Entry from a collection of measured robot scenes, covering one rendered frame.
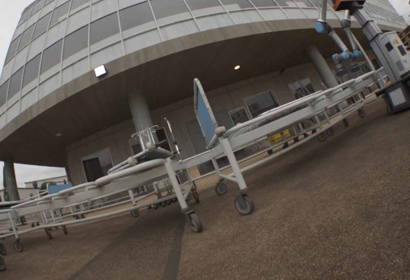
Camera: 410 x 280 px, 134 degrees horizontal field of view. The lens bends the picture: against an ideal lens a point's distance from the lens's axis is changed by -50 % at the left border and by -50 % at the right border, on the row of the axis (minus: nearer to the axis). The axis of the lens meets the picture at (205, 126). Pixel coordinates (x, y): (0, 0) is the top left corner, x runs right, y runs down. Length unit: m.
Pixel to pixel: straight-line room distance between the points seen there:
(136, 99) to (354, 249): 5.71
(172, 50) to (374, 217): 4.88
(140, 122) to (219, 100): 3.87
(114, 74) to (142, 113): 1.51
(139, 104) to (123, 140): 2.72
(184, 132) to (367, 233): 7.17
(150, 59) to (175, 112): 3.44
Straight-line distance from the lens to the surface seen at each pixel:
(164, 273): 0.78
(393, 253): 0.51
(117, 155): 7.97
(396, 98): 1.96
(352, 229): 0.61
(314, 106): 1.45
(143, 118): 5.45
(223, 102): 7.83
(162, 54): 4.85
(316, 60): 8.54
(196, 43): 5.01
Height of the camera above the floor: 0.37
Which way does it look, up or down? 11 degrees up
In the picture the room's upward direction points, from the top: 22 degrees counter-clockwise
